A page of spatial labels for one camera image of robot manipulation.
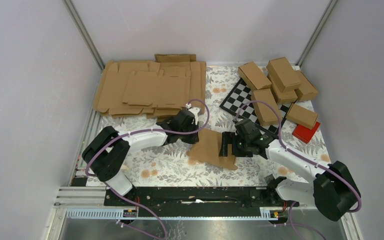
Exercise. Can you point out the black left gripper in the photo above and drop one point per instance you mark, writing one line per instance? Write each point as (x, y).
(193, 140)

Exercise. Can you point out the folded cardboard box stack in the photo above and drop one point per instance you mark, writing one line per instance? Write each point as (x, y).
(283, 75)
(280, 97)

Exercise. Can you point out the left aluminium corner post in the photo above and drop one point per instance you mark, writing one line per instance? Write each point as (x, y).
(82, 29)

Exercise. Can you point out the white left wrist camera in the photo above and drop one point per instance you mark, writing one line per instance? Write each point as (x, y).
(195, 111)

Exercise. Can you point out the stack of flat cardboard blanks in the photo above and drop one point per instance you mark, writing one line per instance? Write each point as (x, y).
(157, 88)

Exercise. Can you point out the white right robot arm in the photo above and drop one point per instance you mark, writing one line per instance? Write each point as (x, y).
(329, 187)

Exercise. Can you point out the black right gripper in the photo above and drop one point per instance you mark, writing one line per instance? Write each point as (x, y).
(230, 138)

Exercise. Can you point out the floral patterned table mat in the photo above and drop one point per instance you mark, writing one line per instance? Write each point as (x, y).
(170, 166)

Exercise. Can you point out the folded cardboard box lower stack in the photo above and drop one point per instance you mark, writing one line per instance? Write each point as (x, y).
(280, 97)

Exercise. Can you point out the right aluminium corner post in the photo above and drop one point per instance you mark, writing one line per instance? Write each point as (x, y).
(318, 29)

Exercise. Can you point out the black and white chessboard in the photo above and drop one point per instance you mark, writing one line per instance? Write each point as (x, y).
(239, 95)

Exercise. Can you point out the aluminium corner post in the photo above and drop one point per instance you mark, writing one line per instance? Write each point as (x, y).
(82, 29)
(318, 29)

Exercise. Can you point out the slotted metal cable duct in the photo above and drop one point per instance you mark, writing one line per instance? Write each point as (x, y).
(196, 213)

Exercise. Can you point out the folded cardboard box top stack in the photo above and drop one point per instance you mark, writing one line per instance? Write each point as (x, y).
(283, 75)

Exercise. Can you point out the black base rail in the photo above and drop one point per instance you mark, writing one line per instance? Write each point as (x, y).
(157, 198)

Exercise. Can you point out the folded cardboard box on chessboard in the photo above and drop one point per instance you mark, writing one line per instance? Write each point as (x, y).
(266, 108)

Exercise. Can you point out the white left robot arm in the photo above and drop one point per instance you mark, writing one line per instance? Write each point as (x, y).
(107, 151)

